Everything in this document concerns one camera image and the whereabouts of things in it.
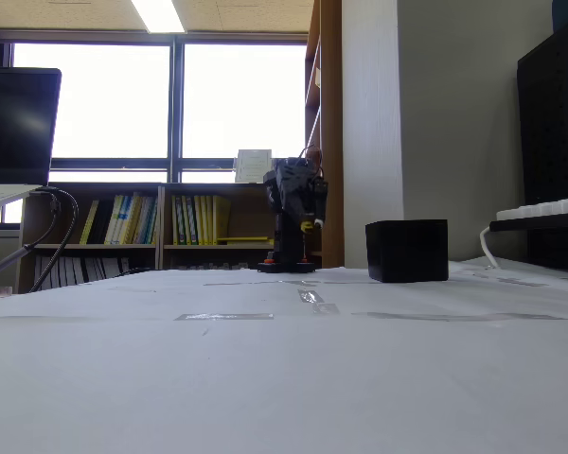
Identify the ceiling light panel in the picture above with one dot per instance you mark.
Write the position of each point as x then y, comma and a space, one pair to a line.
158, 14

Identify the dark window frame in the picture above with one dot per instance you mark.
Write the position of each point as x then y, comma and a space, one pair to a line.
176, 118

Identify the low wooden bookshelf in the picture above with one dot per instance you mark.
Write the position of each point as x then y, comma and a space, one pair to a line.
194, 189
52, 189

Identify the laptop with dark screen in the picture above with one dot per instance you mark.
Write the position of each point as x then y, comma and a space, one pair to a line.
16, 127

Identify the black open box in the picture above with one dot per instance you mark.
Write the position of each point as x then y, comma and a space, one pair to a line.
407, 250

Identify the slanted yellow book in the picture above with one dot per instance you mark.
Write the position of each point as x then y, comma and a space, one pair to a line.
89, 222

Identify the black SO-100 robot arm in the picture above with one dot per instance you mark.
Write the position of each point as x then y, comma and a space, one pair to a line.
289, 241

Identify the black pegboard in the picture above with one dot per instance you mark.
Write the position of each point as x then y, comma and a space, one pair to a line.
554, 118

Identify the flat lying yellow book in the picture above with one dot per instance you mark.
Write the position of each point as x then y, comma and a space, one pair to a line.
246, 240

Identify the white yellow book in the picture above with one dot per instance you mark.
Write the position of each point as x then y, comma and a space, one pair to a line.
114, 220

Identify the tall wooden bookcase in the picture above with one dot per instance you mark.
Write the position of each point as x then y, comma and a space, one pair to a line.
331, 118

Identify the white paper sign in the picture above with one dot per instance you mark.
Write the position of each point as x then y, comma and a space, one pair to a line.
253, 165

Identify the white power strip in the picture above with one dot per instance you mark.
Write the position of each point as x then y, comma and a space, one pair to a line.
544, 208

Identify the white taped paper covering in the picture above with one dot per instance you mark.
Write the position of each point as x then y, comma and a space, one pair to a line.
284, 378

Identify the blue white book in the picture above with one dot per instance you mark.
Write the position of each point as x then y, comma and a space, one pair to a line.
125, 220

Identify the white binder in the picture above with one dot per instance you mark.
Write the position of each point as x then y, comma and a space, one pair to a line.
78, 269
45, 272

